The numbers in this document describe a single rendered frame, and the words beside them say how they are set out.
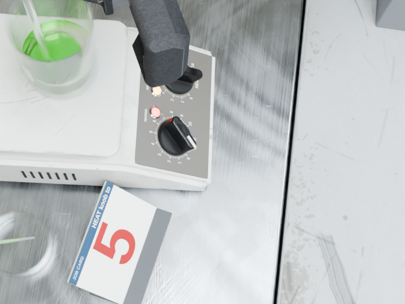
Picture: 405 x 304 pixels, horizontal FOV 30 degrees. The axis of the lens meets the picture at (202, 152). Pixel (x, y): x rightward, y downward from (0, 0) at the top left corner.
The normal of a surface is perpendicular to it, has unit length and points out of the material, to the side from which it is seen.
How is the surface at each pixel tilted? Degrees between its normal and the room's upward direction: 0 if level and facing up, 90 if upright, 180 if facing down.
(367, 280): 0
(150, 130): 30
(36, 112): 0
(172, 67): 90
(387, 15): 90
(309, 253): 0
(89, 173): 90
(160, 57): 90
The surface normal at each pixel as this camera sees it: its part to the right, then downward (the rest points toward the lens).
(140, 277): 0.06, -0.30
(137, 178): -0.04, 0.95
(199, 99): 0.55, -0.23
